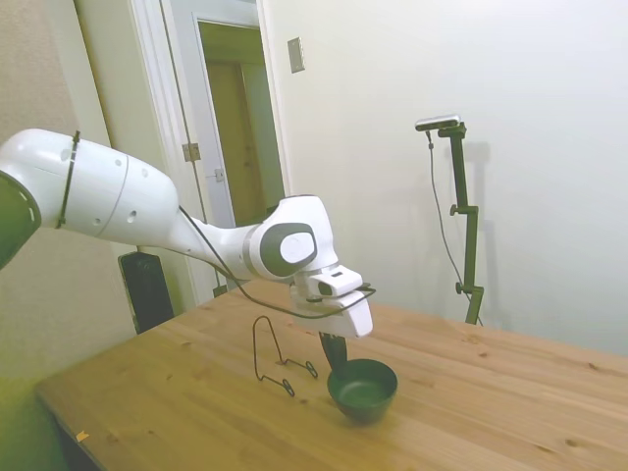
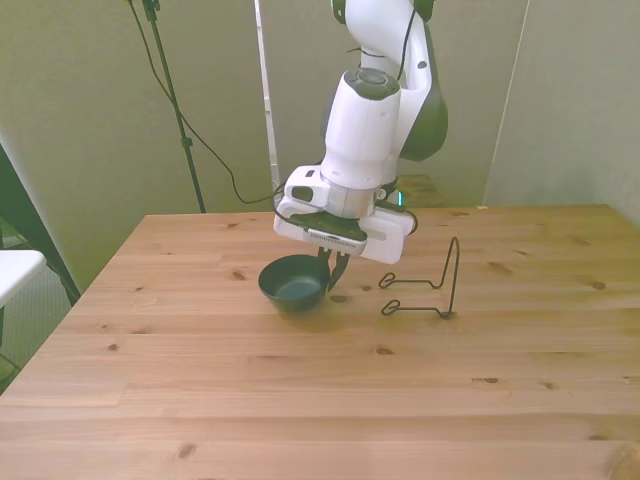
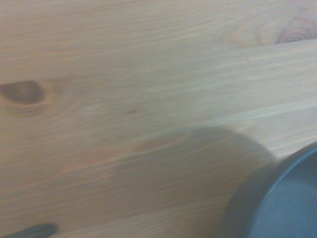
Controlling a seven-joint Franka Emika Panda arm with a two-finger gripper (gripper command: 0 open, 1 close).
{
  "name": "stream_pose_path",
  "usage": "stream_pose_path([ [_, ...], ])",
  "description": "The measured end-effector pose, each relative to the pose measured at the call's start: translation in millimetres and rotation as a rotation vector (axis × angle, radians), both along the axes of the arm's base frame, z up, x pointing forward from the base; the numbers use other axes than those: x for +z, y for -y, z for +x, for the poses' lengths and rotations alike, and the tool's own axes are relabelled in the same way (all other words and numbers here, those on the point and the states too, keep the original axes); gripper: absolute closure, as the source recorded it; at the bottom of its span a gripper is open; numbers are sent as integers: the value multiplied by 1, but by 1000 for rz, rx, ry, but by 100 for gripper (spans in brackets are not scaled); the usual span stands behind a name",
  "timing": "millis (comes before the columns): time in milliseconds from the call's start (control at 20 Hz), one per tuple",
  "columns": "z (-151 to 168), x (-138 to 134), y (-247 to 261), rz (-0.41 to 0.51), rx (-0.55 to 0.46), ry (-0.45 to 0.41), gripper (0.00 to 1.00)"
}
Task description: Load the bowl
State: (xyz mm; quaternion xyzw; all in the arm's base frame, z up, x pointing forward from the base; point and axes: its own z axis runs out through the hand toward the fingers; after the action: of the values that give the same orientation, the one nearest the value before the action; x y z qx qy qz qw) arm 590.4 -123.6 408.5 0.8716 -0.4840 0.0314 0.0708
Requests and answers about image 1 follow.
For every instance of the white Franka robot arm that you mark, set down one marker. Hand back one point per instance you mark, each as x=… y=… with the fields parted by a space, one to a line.
x=122 y=196

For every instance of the cream door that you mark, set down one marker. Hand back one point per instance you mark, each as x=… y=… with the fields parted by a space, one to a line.
x=108 y=73

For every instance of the brass door hinge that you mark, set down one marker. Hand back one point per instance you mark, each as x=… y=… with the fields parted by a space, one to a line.
x=191 y=152

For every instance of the white door frame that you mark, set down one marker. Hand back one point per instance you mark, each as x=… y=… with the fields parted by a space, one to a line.
x=157 y=98

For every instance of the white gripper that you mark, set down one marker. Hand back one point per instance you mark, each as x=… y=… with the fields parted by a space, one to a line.
x=353 y=321

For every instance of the small orange paper scrap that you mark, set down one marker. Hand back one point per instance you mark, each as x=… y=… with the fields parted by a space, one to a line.
x=82 y=435

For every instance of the metal strike plate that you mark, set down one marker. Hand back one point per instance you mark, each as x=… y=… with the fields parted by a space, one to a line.
x=219 y=174

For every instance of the black rectangular box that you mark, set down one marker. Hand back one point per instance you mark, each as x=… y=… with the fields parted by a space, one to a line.
x=147 y=294

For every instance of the dark green bowl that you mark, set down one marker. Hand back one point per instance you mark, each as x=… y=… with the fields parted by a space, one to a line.
x=363 y=392

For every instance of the silver camera on stand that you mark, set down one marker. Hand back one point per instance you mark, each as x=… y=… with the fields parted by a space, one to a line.
x=439 y=121

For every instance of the grey wall switch plate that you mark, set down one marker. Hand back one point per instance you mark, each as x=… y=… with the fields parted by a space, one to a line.
x=296 y=55

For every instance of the brown wooden hallway door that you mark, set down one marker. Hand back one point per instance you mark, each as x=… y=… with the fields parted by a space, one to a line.
x=230 y=147

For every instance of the dark articulated camera stand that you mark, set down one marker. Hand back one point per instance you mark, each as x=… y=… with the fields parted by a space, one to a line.
x=471 y=255

